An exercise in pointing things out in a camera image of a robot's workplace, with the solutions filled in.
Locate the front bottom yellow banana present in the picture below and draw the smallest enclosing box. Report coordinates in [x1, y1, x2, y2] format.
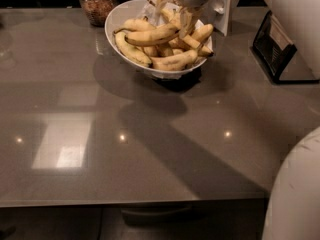
[151, 49, 199, 72]

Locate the white ceramic bowl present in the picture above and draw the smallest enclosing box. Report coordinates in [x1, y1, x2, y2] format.
[105, 0, 213, 80]

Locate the right small yellow banana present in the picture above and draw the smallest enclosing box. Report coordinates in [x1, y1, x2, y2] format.
[191, 24, 214, 42]

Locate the back left yellow banana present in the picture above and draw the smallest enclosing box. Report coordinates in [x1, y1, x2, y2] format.
[113, 18, 155, 34]

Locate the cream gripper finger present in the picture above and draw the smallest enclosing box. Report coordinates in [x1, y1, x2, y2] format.
[179, 7, 203, 38]
[151, 0, 174, 24]

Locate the left front yellow banana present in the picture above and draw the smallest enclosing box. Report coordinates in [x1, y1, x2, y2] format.
[114, 31, 152, 67]

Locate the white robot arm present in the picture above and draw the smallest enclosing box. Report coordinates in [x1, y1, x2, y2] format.
[262, 0, 320, 240]

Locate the white stand holder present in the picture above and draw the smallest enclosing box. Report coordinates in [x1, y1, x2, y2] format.
[203, 0, 239, 36]

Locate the glass jar with nuts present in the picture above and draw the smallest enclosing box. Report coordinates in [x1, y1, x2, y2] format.
[79, 0, 118, 27]

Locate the curved yellow banana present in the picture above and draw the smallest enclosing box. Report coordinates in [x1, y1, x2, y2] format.
[125, 23, 179, 47]

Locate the long diagonal yellow banana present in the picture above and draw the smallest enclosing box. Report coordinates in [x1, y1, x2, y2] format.
[161, 8, 214, 57]

